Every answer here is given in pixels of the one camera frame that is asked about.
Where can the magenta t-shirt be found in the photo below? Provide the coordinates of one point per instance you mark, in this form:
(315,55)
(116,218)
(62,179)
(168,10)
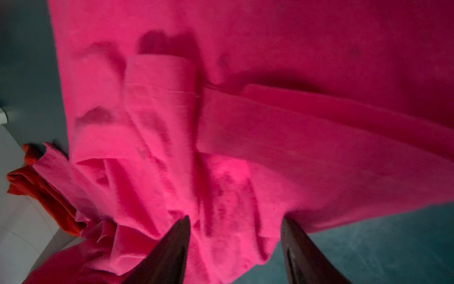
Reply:
(237,113)

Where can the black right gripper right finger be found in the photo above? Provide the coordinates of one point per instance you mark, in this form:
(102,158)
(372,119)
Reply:
(305,263)

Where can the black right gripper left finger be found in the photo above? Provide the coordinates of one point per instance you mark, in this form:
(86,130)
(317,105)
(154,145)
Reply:
(166,264)

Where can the folded red t-shirt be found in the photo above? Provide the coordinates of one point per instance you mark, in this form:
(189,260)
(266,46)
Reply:
(26,181)

